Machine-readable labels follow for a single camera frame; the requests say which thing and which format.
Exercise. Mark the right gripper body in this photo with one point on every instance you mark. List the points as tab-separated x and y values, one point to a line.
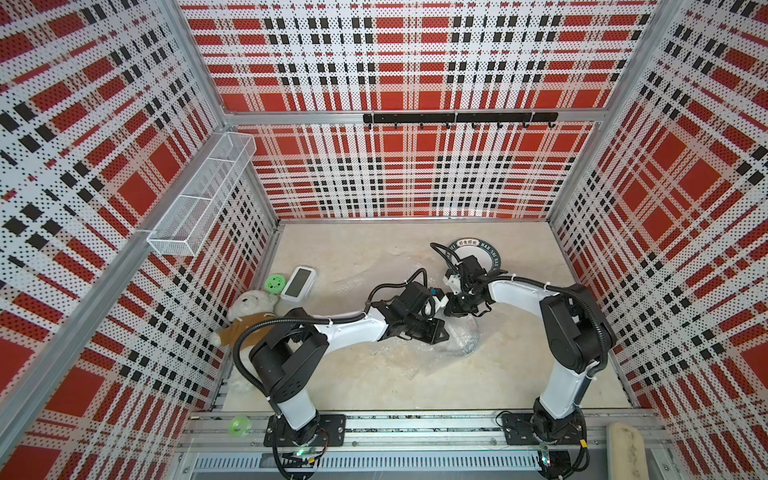
462	304

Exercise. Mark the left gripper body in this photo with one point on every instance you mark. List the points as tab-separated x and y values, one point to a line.
422	329

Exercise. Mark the grey rimmed plate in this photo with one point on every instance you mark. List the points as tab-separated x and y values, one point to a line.
486	254
464	336

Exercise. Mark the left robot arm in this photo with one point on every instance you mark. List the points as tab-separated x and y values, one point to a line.
279	356

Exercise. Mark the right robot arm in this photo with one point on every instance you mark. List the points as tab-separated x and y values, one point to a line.
577	334

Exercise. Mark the white digital clock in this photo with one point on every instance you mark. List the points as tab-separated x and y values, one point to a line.
299	285

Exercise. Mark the green round button toy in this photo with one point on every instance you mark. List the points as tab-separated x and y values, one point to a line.
275	284

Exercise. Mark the white teddy bear toy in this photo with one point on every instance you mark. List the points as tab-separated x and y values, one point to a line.
249	308

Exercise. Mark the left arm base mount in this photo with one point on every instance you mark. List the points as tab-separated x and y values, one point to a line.
324	430

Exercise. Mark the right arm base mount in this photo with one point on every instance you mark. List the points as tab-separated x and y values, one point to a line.
522	427

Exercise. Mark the black hook rail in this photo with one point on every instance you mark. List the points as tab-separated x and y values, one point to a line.
523	118

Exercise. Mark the green knob on rail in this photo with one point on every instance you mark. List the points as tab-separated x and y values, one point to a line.
240	426

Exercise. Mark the white wire mesh basket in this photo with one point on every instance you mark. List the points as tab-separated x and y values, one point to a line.
216	170

